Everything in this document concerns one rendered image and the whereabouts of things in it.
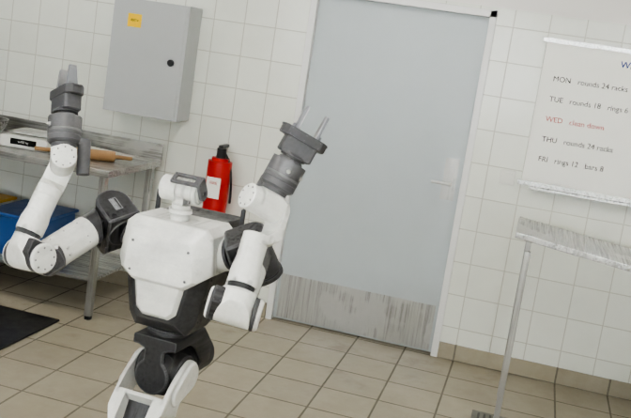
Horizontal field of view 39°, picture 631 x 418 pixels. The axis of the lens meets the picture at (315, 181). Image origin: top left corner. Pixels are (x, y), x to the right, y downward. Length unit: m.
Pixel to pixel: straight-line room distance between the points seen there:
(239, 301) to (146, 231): 0.42
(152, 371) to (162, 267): 0.30
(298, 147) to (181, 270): 0.46
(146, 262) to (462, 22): 3.35
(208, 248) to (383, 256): 3.27
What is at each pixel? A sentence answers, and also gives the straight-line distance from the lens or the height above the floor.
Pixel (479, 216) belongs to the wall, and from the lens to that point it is 5.40.
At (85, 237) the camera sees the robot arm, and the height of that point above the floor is 1.16.
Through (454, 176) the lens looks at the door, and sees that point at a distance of 5.41.
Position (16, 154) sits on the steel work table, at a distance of 5.42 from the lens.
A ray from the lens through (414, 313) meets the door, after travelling 5.59.
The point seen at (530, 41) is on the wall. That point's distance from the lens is 5.33.
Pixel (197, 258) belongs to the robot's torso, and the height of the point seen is 1.16.
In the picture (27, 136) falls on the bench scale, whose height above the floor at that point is 0.95.
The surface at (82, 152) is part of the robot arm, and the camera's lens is 2.45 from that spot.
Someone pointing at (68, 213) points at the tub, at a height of 0.48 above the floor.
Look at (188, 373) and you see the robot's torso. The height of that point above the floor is 0.83.
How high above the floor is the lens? 1.75
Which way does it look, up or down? 9 degrees down
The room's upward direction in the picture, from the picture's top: 9 degrees clockwise
